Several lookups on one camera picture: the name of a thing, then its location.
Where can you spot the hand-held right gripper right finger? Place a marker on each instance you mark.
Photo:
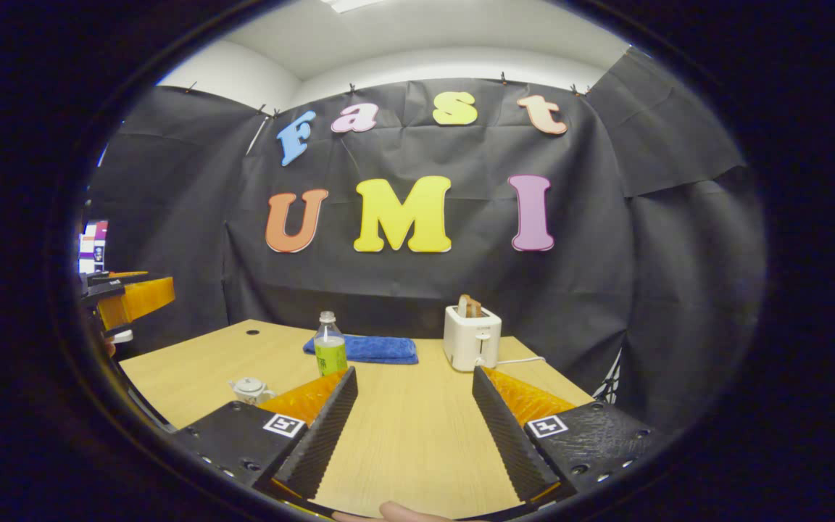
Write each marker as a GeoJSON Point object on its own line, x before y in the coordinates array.
{"type": "Point", "coordinates": [508, 435]}

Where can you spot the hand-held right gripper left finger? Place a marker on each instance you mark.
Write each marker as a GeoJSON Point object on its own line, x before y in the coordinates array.
{"type": "Point", "coordinates": [323, 431]}

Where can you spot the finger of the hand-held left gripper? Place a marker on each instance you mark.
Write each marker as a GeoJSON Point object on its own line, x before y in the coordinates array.
{"type": "Point", "coordinates": [142, 297]}
{"type": "Point", "coordinates": [102, 290]}

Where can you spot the green label water bottle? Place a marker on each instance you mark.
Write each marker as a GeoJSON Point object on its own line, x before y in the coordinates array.
{"type": "Point", "coordinates": [330, 351]}

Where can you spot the white teacup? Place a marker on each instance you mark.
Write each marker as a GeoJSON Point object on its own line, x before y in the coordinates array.
{"type": "Point", "coordinates": [251, 395]}

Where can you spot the computer monitor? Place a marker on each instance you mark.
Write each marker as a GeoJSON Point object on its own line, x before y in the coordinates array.
{"type": "Point", "coordinates": [93, 246]}

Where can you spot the blue towel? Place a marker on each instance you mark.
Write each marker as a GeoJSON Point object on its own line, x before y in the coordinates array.
{"type": "Point", "coordinates": [381, 349]}

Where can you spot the white toaster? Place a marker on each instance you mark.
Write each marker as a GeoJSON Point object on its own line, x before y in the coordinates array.
{"type": "Point", "coordinates": [470, 341]}

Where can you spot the toasted bread slice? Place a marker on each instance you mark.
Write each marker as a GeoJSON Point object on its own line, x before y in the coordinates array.
{"type": "Point", "coordinates": [470, 306]}

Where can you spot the ceiling light panel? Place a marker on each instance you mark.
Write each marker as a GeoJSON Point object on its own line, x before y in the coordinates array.
{"type": "Point", "coordinates": [352, 4]}

